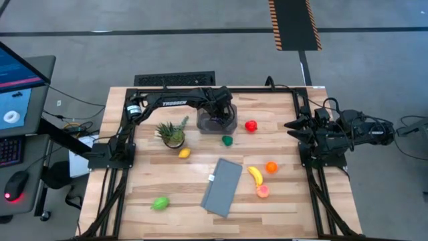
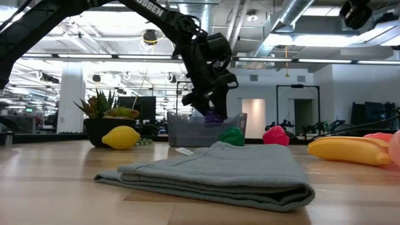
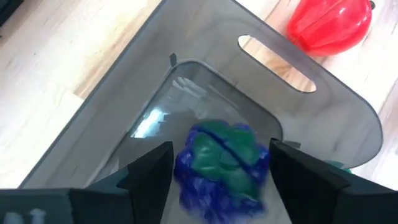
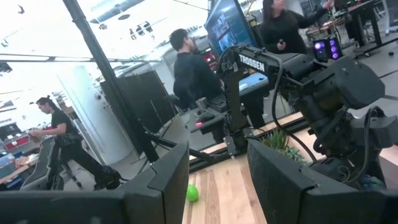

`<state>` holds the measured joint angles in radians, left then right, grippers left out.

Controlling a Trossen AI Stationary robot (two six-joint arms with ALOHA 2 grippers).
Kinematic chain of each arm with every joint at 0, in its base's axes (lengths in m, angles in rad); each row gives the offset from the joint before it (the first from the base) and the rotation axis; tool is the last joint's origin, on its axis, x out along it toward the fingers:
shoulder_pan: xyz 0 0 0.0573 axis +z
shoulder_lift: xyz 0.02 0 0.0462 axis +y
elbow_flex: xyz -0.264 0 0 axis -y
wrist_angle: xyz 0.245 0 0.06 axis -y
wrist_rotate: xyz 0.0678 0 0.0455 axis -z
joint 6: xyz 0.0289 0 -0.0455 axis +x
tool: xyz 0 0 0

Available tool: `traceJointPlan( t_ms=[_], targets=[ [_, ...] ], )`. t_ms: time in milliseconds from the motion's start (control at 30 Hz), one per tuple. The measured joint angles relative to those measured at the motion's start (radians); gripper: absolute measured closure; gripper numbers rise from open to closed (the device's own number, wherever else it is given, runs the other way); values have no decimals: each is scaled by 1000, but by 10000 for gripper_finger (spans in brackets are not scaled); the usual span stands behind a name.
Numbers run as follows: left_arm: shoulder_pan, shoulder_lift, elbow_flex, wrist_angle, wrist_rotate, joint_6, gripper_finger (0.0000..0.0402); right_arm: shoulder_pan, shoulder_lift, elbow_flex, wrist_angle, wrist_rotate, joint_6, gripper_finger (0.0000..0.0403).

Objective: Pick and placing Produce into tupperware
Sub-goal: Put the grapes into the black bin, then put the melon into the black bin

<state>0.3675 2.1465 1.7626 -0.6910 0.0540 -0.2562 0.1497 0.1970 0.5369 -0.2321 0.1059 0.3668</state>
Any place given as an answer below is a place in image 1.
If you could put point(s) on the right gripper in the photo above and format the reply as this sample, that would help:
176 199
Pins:
321 134

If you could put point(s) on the black keyboard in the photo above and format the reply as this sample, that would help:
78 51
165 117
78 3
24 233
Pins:
10 152

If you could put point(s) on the dark green toy pepper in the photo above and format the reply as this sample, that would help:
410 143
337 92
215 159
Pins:
227 140

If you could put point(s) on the folded grey cloth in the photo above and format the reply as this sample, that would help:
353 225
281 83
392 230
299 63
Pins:
222 187

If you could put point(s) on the dark grey floor stand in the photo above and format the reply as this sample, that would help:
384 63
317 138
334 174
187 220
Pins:
418 127

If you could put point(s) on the black diagonal desk strut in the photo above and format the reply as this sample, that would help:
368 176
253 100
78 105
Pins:
63 137

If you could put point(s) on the black computer mouse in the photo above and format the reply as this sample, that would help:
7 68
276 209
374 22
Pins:
15 185

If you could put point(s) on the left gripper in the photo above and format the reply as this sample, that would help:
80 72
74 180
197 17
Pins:
222 112

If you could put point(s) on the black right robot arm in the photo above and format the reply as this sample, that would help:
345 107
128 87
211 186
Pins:
368 129

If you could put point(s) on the orange toy orange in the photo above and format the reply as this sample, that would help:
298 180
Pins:
271 167

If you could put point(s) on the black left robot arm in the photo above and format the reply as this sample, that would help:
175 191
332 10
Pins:
174 102

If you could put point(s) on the black floor grille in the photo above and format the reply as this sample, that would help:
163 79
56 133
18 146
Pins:
174 79

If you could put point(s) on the purple toy grapes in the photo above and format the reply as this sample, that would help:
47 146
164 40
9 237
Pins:
218 119

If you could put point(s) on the black rounded bag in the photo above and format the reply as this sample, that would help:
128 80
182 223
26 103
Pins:
57 175

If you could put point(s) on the potted succulent plant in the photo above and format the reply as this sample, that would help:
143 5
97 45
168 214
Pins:
174 137

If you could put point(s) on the yellow toy banana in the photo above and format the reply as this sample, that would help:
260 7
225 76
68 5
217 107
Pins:
255 174

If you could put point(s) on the white paper sheet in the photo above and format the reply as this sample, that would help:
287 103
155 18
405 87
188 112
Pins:
78 164

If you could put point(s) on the computer monitor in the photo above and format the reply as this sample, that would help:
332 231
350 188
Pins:
16 72

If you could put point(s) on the grey side desk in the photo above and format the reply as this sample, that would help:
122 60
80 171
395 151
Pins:
33 174

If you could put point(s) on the red toy fruit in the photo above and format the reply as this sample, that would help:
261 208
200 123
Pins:
250 126

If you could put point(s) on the translucent grey plastic container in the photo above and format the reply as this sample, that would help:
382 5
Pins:
200 124

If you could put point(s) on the black mat with orange stripes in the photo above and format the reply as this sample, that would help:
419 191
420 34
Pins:
294 23

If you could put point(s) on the yellow toy lemon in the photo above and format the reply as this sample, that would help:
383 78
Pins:
184 153

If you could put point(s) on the black desk leg with caster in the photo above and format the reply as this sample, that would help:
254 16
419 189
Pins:
40 201

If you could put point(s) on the pink toy peach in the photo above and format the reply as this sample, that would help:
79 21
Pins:
263 191

